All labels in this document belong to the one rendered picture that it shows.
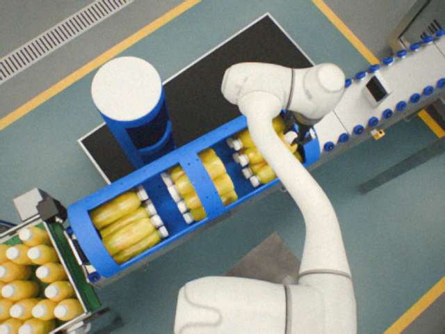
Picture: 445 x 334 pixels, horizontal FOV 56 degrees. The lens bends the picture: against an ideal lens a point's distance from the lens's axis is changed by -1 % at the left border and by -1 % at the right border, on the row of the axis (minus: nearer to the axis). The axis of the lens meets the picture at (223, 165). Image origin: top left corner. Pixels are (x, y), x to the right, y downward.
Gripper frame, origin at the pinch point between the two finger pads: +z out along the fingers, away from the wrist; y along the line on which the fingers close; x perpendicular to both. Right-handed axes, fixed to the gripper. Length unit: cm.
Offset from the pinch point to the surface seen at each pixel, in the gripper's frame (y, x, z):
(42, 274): 3, 94, 21
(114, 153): 64, 58, 117
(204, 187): 0.3, 32.5, 8.9
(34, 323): -10, 104, 25
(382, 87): 4, -51, 24
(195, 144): 15.7, 27.2, 12.5
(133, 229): 0, 60, 17
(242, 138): 11.3, 10.4, 18.1
